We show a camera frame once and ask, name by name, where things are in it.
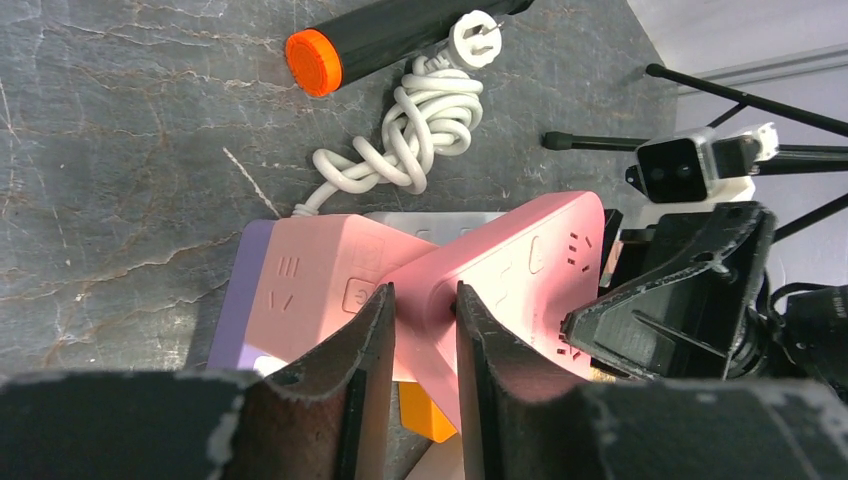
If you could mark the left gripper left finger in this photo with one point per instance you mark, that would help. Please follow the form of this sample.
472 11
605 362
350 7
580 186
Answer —
324 416

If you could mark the purple power strip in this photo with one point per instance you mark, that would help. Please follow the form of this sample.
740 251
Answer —
229 349

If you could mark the pink triangular socket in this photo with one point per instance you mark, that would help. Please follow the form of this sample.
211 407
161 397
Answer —
530 267

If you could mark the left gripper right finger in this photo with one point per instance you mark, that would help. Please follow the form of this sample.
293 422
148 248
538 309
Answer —
524 417

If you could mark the tan cube socket adapter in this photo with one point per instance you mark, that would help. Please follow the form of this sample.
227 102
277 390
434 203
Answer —
442 461

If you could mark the white multicolour power strip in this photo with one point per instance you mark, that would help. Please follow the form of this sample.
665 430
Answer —
439 228

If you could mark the black microphone orange end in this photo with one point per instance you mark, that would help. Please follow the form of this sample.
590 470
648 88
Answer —
342 50

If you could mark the pink cube socket adapter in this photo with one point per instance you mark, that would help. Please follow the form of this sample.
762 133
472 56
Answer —
317 274

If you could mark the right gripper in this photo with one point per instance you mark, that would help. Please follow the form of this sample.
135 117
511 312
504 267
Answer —
694 301

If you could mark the orange power strip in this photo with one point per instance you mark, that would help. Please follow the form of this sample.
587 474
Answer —
419 414

